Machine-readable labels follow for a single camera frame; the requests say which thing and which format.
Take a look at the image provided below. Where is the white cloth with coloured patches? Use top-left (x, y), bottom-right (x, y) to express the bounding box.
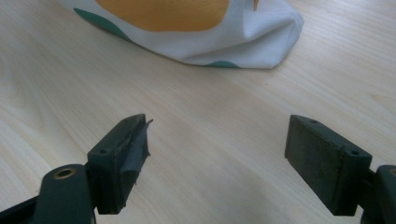
top-left (59, 0), bottom-right (304, 70)

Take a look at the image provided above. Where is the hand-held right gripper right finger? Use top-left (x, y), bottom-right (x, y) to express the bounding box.
top-left (284, 114), bottom-right (374, 217)

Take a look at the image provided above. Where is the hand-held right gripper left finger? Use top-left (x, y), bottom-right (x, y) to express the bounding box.
top-left (86, 113), bottom-right (154, 216)

